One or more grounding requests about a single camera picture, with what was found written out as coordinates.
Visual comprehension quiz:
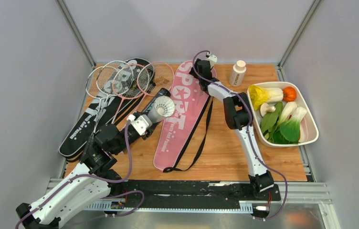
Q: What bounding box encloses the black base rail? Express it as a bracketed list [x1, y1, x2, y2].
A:
[109, 179, 281, 210]

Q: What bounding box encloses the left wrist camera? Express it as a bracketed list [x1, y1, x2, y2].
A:
[127, 114, 152, 136]

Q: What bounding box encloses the white shuttlecock tube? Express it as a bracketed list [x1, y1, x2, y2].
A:
[147, 96, 175, 124]

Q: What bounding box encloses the white plastic tray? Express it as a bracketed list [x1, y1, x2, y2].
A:
[247, 82, 319, 147]

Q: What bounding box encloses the bok choy toy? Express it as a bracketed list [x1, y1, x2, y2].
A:
[279, 107, 307, 143]

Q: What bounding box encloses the green leaf vegetable toy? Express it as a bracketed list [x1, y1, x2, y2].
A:
[260, 102, 283, 133]

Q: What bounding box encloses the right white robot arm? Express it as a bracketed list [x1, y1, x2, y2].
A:
[190, 50, 288, 199]

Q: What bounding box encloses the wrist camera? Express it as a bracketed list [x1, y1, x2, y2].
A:
[206, 54, 218, 68]
[127, 114, 152, 136]

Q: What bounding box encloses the yellow napa cabbage toy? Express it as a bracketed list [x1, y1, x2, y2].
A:
[248, 85, 284, 110]

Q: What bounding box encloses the black shuttlecock tube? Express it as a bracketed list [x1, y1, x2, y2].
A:
[139, 88, 171, 115]

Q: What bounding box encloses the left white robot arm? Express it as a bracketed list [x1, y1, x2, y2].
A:
[15, 114, 158, 229]

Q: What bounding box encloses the mushroom toy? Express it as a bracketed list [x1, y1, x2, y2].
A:
[260, 103, 276, 117]

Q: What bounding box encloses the pink racket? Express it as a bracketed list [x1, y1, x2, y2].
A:
[111, 63, 144, 124]
[137, 62, 174, 101]

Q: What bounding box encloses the pink racket right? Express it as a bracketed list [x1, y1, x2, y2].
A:
[137, 62, 174, 101]

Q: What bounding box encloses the beige plastic bottle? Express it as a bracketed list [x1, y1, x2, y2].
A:
[229, 60, 247, 86]

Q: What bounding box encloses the orange tomato toy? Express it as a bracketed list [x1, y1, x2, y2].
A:
[283, 86, 297, 102]

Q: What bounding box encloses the black racket cover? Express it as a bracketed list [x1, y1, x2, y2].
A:
[59, 58, 150, 160]

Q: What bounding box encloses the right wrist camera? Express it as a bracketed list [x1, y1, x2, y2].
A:
[206, 54, 218, 68]

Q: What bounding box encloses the pink racket cover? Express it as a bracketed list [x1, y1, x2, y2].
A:
[153, 60, 213, 173]

